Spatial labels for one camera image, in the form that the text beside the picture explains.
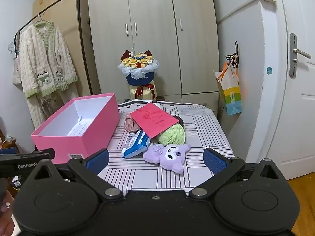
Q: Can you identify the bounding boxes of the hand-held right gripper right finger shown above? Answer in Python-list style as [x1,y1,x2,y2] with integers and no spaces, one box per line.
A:
[189,148,283,200]

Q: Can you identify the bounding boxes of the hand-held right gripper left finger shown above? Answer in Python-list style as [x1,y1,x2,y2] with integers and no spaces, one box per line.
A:
[32,149,123,201]

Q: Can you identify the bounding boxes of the pink cardboard box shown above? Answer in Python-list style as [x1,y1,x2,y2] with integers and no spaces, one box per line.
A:
[31,93,120,165]

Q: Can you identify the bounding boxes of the blue tissue packet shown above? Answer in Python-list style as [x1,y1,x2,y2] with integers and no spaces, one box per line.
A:
[121,130,151,158]

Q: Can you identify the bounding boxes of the purple white packet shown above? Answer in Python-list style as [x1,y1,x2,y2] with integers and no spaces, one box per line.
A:
[125,131,141,142]

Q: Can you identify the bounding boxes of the floral fabric scrunchie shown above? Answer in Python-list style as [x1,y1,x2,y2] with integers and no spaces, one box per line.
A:
[124,113,140,132]

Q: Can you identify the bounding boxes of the green yarn ball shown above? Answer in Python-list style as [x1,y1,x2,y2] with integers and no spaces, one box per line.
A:
[157,115,185,146]

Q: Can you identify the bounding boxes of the purple plush toy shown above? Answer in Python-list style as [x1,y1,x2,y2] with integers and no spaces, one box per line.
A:
[143,143,192,175]

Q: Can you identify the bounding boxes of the red envelope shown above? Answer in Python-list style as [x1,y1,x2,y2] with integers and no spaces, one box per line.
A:
[130,102,180,138]

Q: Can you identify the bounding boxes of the person's left hand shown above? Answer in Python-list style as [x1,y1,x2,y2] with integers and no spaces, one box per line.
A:
[0,192,16,236]

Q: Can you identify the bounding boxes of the wooden nightstand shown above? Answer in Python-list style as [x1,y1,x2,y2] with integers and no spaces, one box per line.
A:
[0,128,19,154]

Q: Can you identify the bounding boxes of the striped bed sheet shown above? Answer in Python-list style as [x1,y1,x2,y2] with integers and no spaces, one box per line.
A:
[97,100,235,195]

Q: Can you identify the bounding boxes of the white paper sheet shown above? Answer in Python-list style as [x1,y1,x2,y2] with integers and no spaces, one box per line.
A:
[67,115,89,137]

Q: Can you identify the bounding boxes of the fluffy white pajama pants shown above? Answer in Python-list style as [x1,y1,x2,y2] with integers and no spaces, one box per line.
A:
[27,82,80,129]

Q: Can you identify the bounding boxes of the colourful paper gift bag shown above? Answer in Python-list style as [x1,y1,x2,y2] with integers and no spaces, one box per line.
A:
[213,63,243,116]

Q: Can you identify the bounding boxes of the cream tote bag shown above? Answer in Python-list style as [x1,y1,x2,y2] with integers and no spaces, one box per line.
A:
[12,56,24,92]

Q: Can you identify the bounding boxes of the crochet flower bouquet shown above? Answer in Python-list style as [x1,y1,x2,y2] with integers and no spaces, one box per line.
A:
[117,50,161,103]

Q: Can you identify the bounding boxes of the white door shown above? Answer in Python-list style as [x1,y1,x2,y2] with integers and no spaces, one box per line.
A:
[276,0,315,180]

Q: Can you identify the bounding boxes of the fluffy white green pajama top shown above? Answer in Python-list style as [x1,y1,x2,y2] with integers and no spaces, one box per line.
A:
[18,21,79,100]

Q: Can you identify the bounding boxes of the black clothes rack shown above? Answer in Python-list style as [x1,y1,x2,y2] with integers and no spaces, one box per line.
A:
[14,0,93,95]

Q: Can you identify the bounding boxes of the light wooden cabinet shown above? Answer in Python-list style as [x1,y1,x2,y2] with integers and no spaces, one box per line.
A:
[33,0,93,96]

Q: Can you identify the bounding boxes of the beige wardrobe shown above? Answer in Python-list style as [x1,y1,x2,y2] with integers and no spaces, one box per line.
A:
[85,0,219,111]

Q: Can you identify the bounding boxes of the white door frame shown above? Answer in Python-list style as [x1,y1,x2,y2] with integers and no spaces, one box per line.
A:
[246,0,291,164]

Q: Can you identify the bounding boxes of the wire clothes hanger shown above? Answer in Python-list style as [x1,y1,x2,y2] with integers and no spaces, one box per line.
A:
[7,29,21,54]

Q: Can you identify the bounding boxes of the bundle of hanging cables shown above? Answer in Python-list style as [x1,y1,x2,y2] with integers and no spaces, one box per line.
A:
[225,41,240,69]

